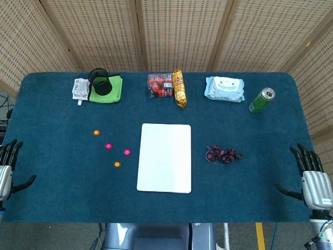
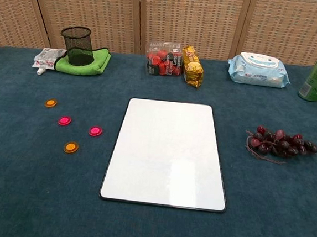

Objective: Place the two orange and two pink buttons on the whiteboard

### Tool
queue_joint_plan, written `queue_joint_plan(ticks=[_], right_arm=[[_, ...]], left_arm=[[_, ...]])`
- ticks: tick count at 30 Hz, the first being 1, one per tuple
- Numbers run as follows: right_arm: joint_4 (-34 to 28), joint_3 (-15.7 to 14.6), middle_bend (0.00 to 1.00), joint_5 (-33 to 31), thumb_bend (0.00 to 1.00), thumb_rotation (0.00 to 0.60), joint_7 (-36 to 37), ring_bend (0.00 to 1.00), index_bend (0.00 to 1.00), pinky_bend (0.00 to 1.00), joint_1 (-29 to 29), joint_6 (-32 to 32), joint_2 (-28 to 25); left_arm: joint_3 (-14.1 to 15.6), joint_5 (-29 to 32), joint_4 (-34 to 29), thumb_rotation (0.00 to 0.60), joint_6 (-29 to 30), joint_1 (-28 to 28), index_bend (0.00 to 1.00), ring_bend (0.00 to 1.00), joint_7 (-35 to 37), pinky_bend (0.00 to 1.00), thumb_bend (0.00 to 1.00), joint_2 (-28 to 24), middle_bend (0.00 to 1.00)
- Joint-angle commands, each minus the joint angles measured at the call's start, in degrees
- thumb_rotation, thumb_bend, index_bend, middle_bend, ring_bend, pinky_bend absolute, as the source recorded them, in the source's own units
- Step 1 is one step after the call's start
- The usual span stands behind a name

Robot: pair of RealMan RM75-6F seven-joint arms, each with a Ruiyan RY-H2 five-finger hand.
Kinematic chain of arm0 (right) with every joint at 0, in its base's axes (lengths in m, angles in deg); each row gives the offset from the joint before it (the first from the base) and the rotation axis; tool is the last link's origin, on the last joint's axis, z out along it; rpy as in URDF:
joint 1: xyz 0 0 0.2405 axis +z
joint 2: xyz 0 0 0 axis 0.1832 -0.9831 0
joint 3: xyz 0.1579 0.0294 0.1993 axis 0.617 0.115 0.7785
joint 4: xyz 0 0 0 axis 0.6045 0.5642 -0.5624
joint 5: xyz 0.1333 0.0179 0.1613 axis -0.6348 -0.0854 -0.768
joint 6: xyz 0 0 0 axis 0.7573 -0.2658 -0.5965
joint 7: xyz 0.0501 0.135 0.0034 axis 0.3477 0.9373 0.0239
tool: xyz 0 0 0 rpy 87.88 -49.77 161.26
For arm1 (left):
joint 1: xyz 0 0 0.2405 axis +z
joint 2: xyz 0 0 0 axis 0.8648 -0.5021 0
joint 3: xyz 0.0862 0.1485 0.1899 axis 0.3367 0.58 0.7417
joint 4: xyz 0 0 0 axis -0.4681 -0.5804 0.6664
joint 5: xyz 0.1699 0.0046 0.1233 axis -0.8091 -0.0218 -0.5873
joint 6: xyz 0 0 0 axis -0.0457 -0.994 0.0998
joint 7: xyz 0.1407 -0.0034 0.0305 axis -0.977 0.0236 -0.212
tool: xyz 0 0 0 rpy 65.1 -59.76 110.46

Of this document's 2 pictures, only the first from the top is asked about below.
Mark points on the dark red grape bunch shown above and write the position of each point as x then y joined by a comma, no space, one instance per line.
223,155

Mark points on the left five-finger robot hand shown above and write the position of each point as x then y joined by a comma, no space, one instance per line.
5,179

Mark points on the white magnetic board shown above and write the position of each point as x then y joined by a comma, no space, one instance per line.
164,159

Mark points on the pink disc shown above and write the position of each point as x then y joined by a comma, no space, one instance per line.
108,146
126,152

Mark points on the black mesh pen holder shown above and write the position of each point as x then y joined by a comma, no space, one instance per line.
102,87

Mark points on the right five-finger robot hand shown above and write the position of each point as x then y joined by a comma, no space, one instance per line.
316,187

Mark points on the woven bamboo folding screen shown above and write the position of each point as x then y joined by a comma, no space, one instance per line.
182,31

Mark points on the folded green cloth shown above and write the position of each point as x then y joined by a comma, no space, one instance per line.
115,88

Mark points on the white spout pouch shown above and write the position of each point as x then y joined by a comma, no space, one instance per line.
80,89

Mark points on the golden snack bag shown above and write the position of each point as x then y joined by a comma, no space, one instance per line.
180,91

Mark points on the green drink can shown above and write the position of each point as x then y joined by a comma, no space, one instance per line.
260,102

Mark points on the red snack package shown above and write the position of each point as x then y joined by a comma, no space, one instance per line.
160,87

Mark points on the light blue wet wipes pack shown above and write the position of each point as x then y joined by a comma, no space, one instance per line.
225,89

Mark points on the orange disc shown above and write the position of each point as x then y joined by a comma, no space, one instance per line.
96,132
117,164

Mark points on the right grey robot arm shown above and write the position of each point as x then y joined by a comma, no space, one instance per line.
316,224

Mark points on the blue felt table cover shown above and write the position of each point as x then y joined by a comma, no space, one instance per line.
65,187

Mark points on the grey robot torso base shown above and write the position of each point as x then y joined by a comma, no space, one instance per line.
156,237

